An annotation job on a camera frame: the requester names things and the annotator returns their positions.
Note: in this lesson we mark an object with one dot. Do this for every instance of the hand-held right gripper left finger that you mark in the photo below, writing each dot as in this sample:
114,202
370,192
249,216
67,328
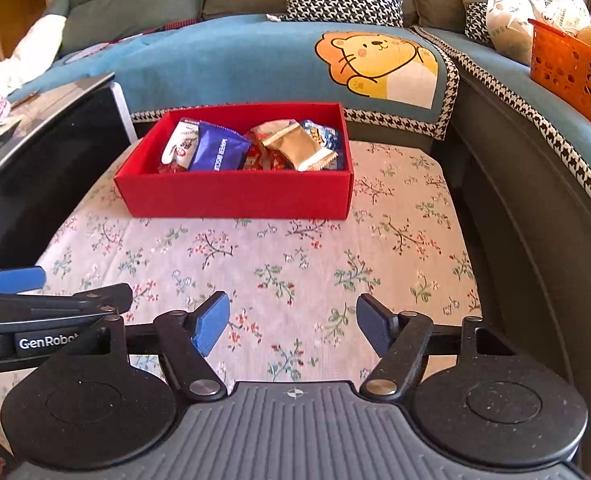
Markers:
210,325

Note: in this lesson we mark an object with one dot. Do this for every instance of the white cloth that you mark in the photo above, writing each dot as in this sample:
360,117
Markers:
35,45

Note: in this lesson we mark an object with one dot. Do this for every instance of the gold snack packet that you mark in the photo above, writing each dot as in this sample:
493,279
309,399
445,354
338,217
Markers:
295,152

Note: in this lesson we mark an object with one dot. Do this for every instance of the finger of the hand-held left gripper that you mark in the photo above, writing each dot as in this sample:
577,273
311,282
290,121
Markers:
50,305
15,280

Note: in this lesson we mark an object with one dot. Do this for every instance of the red cardboard box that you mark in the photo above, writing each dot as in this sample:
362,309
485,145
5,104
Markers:
225,195

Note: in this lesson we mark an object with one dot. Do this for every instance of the blue patterned snack packet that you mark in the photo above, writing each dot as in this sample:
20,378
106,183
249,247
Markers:
323,135

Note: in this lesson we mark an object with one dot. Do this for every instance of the white foil snack packet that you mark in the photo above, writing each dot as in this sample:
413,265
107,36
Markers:
183,142

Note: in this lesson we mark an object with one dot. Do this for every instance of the blue houndstooth edged sofa cover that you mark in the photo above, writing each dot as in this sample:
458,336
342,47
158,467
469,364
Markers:
495,67

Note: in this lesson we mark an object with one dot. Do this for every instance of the dark blue wafer packet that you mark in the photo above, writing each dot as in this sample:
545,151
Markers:
220,152

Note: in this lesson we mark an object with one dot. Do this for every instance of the grey green sofa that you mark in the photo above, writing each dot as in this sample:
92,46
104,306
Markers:
125,15

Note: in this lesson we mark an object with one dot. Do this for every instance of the blue lion print sofa cover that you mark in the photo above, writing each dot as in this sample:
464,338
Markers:
225,65

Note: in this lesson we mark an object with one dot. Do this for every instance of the small white object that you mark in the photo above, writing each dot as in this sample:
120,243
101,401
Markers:
274,17

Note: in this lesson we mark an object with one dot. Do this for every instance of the orange plastic basket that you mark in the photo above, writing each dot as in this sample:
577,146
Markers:
575,75

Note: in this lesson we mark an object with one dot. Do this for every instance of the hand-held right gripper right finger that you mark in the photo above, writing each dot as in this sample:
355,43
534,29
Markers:
375,325

